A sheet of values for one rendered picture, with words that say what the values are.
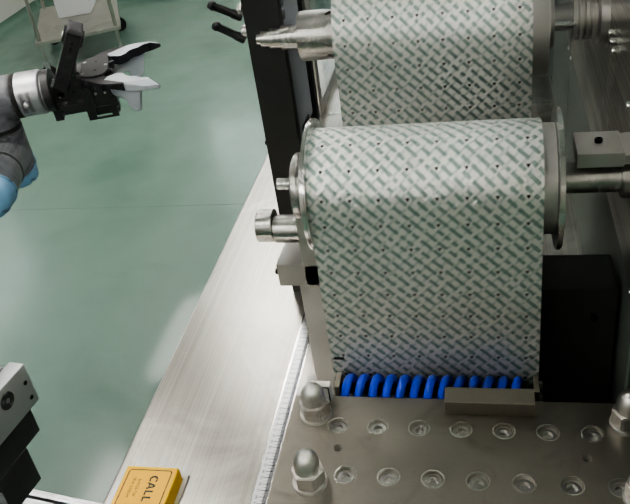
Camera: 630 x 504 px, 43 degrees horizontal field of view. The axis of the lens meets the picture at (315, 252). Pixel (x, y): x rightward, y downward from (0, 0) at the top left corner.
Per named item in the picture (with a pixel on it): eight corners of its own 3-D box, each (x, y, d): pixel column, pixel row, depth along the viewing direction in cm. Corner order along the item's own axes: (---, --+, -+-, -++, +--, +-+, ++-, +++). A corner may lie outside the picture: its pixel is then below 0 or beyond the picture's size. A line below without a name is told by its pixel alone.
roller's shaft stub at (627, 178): (557, 186, 85) (559, 149, 83) (627, 184, 84) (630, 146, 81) (561, 207, 82) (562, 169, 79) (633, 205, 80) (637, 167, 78)
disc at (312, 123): (332, 208, 98) (316, 96, 90) (336, 208, 98) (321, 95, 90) (311, 279, 86) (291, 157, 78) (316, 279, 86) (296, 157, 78)
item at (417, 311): (335, 376, 95) (315, 249, 85) (538, 381, 90) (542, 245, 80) (334, 379, 95) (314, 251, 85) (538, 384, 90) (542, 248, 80)
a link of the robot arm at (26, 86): (16, 64, 135) (9, 88, 129) (43, 60, 136) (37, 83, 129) (31, 103, 140) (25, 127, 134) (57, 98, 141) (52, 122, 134)
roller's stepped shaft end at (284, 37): (261, 46, 108) (257, 23, 106) (305, 43, 107) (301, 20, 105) (256, 55, 105) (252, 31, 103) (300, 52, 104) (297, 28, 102)
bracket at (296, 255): (306, 381, 113) (271, 195, 97) (350, 382, 112) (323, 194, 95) (299, 406, 109) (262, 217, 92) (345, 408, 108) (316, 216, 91)
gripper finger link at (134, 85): (166, 109, 132) (123, 101, 136) (158, 78, 129) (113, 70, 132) (155, 119, 131) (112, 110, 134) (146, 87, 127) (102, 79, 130)
